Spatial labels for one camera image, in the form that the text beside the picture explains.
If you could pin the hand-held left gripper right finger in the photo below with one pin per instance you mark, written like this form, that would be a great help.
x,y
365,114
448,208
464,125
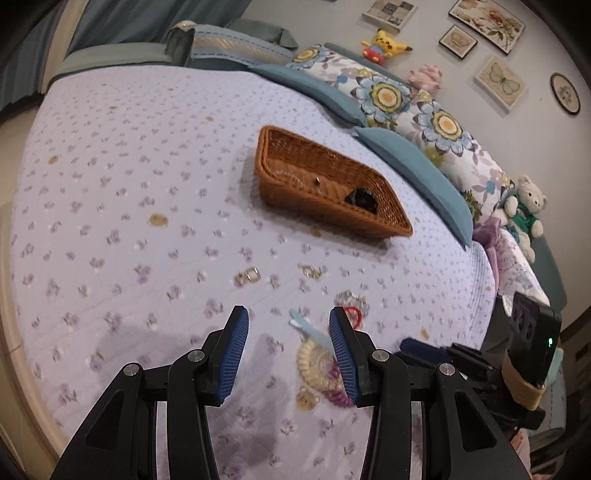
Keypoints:
x,y
344,355

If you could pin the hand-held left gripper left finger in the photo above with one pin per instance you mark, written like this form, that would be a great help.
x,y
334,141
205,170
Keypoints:
x,y
231,355

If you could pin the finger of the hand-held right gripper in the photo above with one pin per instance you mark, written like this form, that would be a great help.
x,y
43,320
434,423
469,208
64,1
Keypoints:
x,y
473,357
422,350

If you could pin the light blue hair clip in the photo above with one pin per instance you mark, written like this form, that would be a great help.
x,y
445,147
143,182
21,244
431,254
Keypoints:
x,y
307,328

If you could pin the gold brooch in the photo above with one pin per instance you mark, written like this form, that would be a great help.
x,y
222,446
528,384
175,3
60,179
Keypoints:
x,y
305,400

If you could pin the metal hair clip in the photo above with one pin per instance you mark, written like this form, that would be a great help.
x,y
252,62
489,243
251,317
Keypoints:
x,y
247,277
310,271

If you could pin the brown wicker basket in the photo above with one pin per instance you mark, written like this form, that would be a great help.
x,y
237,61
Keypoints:
x,y
323,184

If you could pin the pink floral blanket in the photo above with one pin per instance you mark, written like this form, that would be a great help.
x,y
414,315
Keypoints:
x,y
512,267

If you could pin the white teddy bear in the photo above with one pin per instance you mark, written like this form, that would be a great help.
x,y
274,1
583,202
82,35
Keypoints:
x,y
524,207

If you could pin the black hair claw clip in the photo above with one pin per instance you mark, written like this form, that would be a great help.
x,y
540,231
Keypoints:
x,y
360,198

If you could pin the teal pillow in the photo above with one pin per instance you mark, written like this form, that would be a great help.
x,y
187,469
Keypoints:
x,y
415,166
314,90

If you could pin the floral print pillow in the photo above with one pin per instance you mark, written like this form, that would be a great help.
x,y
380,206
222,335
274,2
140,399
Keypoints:
x,y
457,138
369,87

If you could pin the butterfly canvas picture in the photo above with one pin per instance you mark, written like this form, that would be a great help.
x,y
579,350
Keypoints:
x,y
501,83

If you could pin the pink plush toy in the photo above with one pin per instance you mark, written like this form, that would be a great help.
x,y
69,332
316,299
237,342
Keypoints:
x,y
427,76

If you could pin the small black framed picture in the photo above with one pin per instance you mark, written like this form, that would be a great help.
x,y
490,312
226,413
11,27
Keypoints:
x,y
458,41

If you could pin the yellow plush toy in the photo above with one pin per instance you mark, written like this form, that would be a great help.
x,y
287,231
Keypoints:
x,y
383,44

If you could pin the framed flower picture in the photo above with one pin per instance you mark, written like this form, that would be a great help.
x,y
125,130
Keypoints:
x,y
489,21

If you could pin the grey-green sofa seat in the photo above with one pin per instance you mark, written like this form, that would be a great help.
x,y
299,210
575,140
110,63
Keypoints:
x,y
111,57

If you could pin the green folded cloth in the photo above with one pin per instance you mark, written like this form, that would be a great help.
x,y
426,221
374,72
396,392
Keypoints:
x,y
263,30

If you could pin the white patchwork canvas picture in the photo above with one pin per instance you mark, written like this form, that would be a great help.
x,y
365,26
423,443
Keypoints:
x,y
390,13

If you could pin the blue curtain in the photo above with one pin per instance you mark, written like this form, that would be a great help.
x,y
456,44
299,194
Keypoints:
x,y
23,64
161,18

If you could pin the cream curtain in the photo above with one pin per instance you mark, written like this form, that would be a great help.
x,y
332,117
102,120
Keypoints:
x,y
64,32

